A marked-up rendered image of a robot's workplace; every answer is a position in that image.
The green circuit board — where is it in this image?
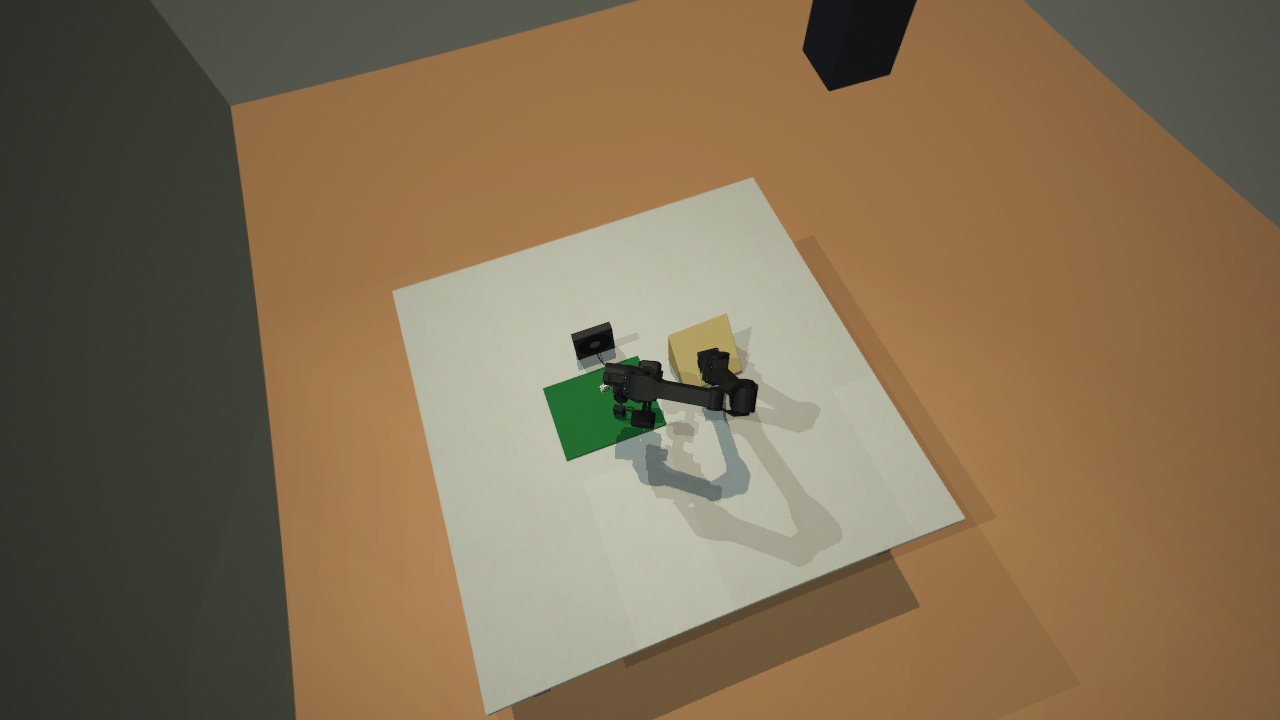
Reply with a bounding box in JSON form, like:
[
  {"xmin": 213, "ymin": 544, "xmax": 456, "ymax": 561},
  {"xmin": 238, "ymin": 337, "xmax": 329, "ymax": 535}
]
[{"xmin": 543, "ymin": 366, "xmax": 667, "ymax": 461}]

